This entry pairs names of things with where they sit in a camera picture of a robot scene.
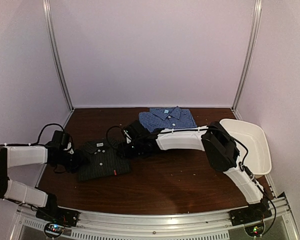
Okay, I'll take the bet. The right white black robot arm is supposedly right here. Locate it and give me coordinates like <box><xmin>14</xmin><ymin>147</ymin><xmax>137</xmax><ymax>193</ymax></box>
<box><xmin>117</xmin><ymin>120</ymin><xmax>269</xmax><ymax>221</ymax></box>

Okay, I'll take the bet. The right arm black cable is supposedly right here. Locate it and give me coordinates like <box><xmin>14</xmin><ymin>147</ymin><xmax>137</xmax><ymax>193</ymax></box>
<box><xmin>105</xmin><ymin>124</ymin><xmax>127</xmax><ymax>153</ymax></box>

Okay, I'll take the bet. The right aluminium frame post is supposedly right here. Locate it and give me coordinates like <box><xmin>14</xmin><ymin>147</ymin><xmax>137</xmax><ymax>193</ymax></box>
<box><xmin>231</xmin><ymin>0</ymin><xmax>263</xmax><ymax>115</ymax></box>

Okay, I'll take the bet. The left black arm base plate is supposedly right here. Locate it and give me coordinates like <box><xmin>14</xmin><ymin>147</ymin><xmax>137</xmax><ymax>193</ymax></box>
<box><xmin>35</xmin><ymin>207</ymin><xmax>79</xmax><ymax>228</ymax></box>

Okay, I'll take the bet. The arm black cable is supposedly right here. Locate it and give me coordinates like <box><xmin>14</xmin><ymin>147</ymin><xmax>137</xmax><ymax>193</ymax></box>
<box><xmin>4</xmin><ymin>123</ymin><xmax>66</xmax><ymax>147</ymax></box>
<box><xmin>105</xmin><ymin>124</ymin><xmax>127</xmax><ymax>153</ymax></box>

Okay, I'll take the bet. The left circuit board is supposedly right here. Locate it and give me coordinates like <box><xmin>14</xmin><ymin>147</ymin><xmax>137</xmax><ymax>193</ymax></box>
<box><xmin>43</xmin><ymin>222</ymin><xmax>65</xmax><ymax>238</ymax></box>

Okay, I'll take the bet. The white plastic bin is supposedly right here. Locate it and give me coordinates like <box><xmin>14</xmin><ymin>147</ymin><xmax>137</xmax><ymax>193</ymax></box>
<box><xmin>219</xmin><ymin>118</ymin><xmax>272</xmax><ymax>179</ymax></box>

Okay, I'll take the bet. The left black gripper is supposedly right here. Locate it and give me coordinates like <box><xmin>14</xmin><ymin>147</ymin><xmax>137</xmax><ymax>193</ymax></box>
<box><xmin>55</xmin><ymin>149</ymin><xmax>90</xmax><ymax>174</ymax></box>

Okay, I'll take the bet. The front aluminium rail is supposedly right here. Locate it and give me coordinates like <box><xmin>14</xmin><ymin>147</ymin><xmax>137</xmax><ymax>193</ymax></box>
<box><xmin>8</xmin><ymin>196</ymin><xmax>300</xmax><ymax>240</ymax></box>

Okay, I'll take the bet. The dark striped long sleeve shirt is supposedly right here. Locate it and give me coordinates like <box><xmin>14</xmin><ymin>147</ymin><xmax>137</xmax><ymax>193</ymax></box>
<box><xmin>77</xmin><ymin>138</ymin><xmax>131</xmax><ymax>182</ymax></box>

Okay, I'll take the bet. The blue checked shirt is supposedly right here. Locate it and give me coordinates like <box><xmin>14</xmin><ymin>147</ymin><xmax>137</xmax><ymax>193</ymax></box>
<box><xmin>138</xmin><ymin>106</ymin><xmax>198</xmax><ymax>133</ymax></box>

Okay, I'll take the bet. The aluminium frame post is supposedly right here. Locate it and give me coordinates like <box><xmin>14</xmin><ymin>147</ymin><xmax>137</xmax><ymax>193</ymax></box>
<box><xmin>231</xmin><ymin>0</ymin><xmax>263</xmax><ymax>115</ymax></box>
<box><xmin>42</xmin><ymin>0</ymin><xmax>75</xmax><ymax>112</ymax></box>

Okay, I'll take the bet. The right circuit board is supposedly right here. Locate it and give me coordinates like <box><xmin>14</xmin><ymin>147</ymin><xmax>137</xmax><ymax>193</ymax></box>
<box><xmin>244</xmin><ymin>223</ymin><xmax>266</xmax><ymax>238</ymax></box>

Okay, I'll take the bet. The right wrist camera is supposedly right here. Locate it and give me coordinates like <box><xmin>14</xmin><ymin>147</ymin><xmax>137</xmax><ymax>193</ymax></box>
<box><xmin>123</xmin><ymin>130</ymin><xmax>132</xmax><ymax>144</ymax></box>

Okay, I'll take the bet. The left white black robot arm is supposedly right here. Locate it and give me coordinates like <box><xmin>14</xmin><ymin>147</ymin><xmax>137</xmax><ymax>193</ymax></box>
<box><xmin>0</xmin><ymin>130</ymin><xmax>89</xmax><ymax>222</ymax></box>

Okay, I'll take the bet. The circuit board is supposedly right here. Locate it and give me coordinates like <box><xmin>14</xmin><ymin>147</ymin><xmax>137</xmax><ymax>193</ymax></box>
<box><xmin>43</xmin><ymin>222</ymin><xmax>65</xmax><ymax>238</ymax></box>
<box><xmin>244</xmin><ymin>223</ymin><xmax>266</xmax><ymax>238</ymax></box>

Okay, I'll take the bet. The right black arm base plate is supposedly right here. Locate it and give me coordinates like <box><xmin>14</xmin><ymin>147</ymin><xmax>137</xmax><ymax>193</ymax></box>
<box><xmin>229</xmin><ymin>203</ymin><xmax>272</xmax><ymax>226</ymax></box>

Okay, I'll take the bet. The left aluminium frame post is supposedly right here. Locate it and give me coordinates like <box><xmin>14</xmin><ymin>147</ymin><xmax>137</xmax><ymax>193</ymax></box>
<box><xmin>42</xmin><ymin>0</ymin><xmax>75</xmax><ymax>112</ymax></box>

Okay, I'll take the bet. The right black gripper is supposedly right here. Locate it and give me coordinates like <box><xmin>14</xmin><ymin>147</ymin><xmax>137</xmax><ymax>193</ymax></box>
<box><xmin>117</xmin><ymin>138</ymin><xmax>146</xmax><ymax>158</ymax></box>

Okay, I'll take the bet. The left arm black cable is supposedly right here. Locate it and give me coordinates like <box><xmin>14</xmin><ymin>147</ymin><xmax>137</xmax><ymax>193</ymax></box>
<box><xmin>4</xmin><ymin>123</ymin><xmax>66</xmax><ymax>147</ymax></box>

